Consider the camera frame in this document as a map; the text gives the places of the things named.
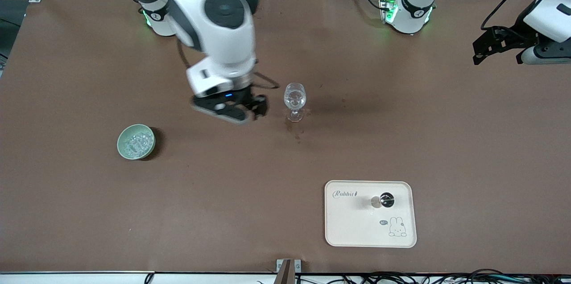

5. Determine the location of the steel double jigger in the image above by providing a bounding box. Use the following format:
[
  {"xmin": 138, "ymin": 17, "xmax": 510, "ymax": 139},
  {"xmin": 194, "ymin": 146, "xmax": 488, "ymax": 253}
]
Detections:
[{"xmin": 370, "ymin": 192, "xmax": 395, "ymax": 210}]

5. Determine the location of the clear wine glass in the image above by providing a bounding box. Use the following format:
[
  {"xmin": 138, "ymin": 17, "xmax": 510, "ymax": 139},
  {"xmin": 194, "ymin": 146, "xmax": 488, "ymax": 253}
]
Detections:
[{"xmin": 284, "ymin": 82, "xmax": 308, "ymax": 123}]

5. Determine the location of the clear ice cubes pile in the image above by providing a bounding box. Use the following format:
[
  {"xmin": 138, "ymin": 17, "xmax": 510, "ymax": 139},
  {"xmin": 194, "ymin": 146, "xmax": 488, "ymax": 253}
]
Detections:
[{"xmin": 123, "ymin": 129, "xmax": 150, "ymax": 156}]

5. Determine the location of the pale green ceramic bowl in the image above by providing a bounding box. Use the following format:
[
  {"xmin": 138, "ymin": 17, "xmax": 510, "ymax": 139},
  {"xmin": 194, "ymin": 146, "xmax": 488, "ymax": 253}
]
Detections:
[{"xmin": 117, "ymin": 124, "xmax": 156, "ymax": 161}]

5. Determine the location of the brown table cover mat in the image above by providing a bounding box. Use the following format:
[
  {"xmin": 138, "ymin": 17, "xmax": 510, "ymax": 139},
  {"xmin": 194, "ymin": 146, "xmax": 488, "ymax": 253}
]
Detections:
[{"xmin": 0, "ymin": 0, "xmax": 571, "ymax": 274}]

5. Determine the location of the cream rabbit print tray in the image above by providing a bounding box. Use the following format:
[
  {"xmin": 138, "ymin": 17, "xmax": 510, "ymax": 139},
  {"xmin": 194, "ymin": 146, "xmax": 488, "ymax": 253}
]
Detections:
[{"xmin": 324, "ymin": 180, "xmax": 418, "ymax": 248}]

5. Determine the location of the metal table edge bracket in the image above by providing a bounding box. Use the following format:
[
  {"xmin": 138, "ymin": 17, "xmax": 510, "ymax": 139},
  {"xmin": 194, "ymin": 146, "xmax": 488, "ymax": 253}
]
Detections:
[{"xmin": 276, "ymin": 259, "xmax": 302, "ymax": 284}]

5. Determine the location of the tangled black cables bundle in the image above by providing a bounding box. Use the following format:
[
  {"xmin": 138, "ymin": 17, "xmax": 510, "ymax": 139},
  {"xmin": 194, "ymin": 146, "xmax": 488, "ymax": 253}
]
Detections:
[{"xmin": 257, "ymin": 269, "xmax": 571, "ymax": 284}]

